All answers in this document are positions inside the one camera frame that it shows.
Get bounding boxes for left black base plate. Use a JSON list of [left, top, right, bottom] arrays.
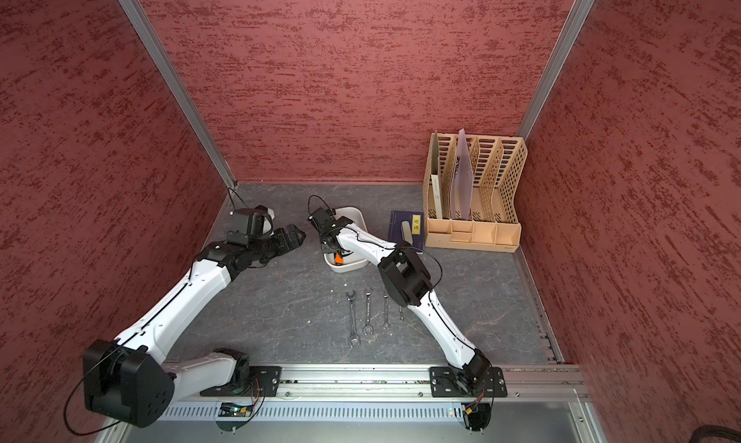
[[200, 366, 283, 399]]

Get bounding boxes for medium silver combination wrench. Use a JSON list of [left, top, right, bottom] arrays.
[[363, 289, 374, 336]]

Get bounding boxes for beige stapler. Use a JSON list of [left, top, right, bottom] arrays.
[[401, 220, 413, 246]]

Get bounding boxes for small silver combination wrench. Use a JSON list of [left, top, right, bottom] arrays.
[[382, 294, 390, 330]]

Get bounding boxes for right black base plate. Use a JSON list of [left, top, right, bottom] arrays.
[[428, 367, 509, 399]]

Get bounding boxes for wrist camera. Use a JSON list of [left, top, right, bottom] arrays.
[[228, 205, 275, 240], [309, 208, 336, 234]]

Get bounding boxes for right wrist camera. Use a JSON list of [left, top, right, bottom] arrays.
[[309, 208, 336, 234]]

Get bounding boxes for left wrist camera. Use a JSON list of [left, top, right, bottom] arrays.
[[228, 205, 275, 240]]

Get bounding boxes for white booklet in organizer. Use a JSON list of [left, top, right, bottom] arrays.
[[430, 174, 444, 219]]

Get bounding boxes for aluminium front rail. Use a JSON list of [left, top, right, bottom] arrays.
[[172, 364, 592, 404]]

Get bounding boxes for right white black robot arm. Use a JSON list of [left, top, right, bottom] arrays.
[[309, 210, 492, 397]]

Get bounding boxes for tan plastic file organizer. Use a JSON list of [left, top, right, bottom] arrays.
[[423, 132, 528, 253]]

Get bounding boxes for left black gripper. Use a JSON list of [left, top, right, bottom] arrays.
[[249, 224, 306, 263]]

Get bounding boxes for translucent plastic folder sheet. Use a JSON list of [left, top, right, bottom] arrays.
[[451, 130, 474, 221]]

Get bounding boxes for dark blue notebook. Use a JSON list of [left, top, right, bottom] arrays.
[[388, 211, 425, 249]]

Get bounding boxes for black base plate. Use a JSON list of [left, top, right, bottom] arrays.
[[428, 367, 509, 399], [200, 366, 283, 399]]

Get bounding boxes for large silver combination wrench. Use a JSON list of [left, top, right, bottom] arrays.
[[345, 291, 361, 348]]

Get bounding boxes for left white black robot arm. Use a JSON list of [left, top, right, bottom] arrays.
[[80, 225, 306, 428]]

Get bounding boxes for white plastic storage tray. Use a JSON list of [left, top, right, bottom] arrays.
[[322, 207, 369, 273]]

